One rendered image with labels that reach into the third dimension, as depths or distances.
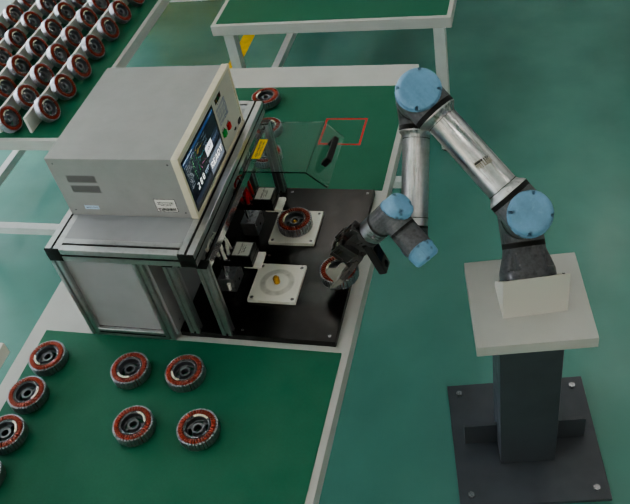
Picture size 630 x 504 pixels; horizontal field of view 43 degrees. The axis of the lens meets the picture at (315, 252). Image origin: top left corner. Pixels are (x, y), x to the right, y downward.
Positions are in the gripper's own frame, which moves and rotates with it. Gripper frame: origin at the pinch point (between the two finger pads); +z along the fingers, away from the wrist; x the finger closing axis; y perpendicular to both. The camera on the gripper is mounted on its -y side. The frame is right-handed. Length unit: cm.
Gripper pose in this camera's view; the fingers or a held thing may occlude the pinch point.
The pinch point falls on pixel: (337, 272)
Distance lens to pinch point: 229.6
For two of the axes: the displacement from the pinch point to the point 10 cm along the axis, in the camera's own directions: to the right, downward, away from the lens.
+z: -5.0, 5.0, 7.1
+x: -2.2, 7.2, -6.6
